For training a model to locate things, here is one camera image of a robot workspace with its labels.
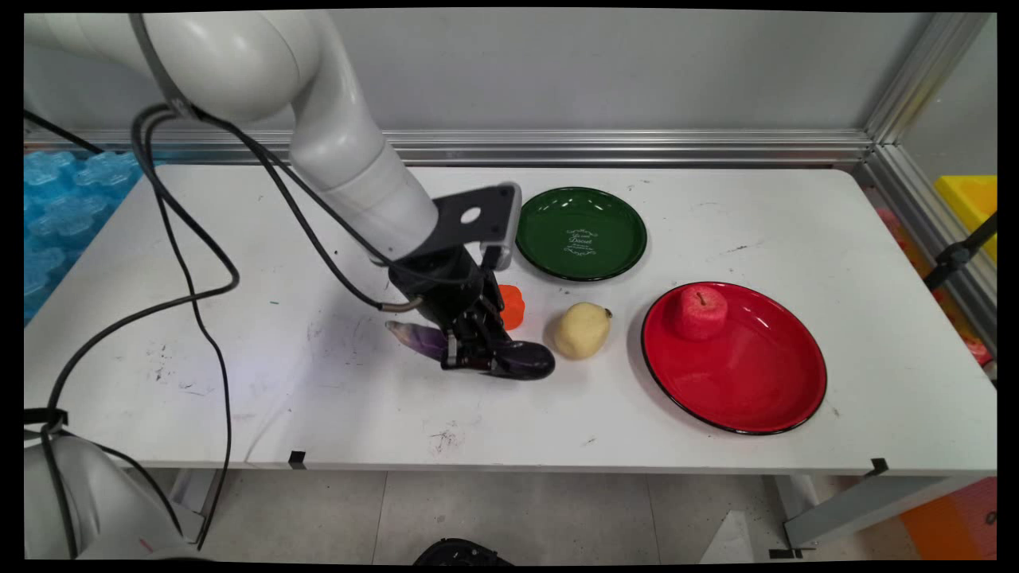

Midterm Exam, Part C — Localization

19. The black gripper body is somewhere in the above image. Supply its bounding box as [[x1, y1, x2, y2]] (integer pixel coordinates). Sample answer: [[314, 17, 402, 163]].
[[388, 245, 504, 339]]

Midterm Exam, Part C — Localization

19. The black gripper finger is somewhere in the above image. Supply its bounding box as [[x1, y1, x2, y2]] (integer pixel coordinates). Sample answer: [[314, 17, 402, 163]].
[[440, 312, 496, 373], [476, 296, 518, 361]]

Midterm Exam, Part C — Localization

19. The purple toy eggplant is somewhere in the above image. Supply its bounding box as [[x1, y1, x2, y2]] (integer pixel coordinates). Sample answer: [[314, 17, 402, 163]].
[[385, 320, 556, 381]]

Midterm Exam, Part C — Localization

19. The orange toy carrot piece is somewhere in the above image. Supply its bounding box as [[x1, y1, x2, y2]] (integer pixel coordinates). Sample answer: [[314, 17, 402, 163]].
[[497, 284, 526, 331]]

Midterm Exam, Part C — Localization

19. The pale yellow toy potato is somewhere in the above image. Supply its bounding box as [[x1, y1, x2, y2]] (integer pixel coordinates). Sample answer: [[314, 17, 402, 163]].
[[552, 302, 614, 360]]

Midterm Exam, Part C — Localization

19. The green enamel plate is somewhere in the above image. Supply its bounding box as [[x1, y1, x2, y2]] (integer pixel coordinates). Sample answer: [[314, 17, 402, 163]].
[[515, 186, 648, 283]]

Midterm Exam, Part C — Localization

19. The black round object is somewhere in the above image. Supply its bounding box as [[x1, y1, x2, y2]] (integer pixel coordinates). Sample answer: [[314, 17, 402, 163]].
[[412, 538, 514, 567]]

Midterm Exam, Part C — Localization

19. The red toy apple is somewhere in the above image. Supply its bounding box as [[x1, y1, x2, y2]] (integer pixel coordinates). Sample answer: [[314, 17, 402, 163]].
[[675, 285, 729, 341]]

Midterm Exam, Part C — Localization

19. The red enamel plate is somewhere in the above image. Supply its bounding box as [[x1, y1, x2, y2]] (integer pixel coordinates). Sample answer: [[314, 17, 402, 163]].
[[640, 281, 828, 436]]

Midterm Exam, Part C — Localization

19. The white table leg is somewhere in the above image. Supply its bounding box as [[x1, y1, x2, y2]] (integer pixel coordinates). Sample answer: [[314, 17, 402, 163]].
[[768, 474, 968, 559]]

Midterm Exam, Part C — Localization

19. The black stand clamp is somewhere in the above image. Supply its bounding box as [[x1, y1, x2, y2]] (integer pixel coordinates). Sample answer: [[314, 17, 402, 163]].
[[922, 211, 998, 291]]

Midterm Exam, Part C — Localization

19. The orange box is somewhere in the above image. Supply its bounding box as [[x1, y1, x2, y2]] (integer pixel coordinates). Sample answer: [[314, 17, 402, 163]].
[[900, 477, 998, 561]]

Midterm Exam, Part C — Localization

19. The yellow plastic bin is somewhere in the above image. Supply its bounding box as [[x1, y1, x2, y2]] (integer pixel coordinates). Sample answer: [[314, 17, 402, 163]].
[[933, 174, 998, 263]]

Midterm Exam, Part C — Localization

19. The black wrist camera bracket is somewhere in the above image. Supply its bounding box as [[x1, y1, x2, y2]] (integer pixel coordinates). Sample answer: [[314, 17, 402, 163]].
[[398, 181, 524, 273]]

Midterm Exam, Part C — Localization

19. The aluminium frame rail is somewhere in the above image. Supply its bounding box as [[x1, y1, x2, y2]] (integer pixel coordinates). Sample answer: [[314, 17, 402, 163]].
[[24, 11, 998, 351]]

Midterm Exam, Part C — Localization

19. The thick black cable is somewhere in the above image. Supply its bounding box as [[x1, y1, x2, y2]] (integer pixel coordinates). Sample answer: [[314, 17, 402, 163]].
[[24, 107, 241, 559]]

